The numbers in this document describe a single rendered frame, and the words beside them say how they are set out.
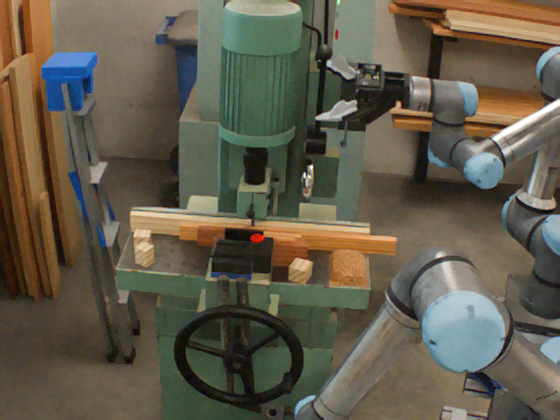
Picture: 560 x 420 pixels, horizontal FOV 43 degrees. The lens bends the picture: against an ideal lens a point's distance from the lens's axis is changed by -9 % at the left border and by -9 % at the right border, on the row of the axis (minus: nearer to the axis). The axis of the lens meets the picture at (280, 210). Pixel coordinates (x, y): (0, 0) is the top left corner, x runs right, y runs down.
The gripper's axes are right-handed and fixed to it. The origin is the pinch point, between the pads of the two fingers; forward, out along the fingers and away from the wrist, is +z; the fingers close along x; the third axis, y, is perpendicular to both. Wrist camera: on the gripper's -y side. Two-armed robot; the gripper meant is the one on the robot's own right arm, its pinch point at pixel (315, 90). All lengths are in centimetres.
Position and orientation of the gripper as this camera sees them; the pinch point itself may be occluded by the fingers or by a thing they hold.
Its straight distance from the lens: 165.5
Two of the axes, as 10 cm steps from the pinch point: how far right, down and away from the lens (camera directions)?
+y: 0.1, -4.3, -9.0
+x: -0.7, 9.0, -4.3
